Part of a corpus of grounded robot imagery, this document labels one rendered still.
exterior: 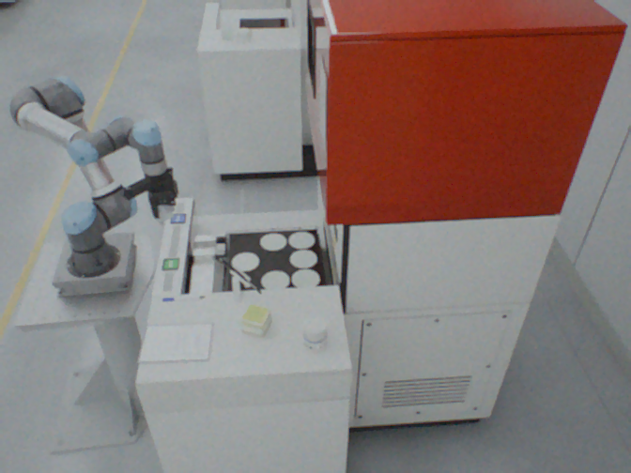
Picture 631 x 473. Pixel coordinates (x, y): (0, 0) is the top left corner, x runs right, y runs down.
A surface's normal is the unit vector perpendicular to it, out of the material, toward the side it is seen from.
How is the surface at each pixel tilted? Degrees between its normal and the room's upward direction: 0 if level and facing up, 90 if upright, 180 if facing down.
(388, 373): 90
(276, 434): 90
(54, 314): 0
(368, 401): 90
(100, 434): 0
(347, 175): 90
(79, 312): 0
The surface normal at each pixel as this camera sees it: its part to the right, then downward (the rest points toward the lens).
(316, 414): 0.09, 0.65
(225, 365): 0.00, -0.76
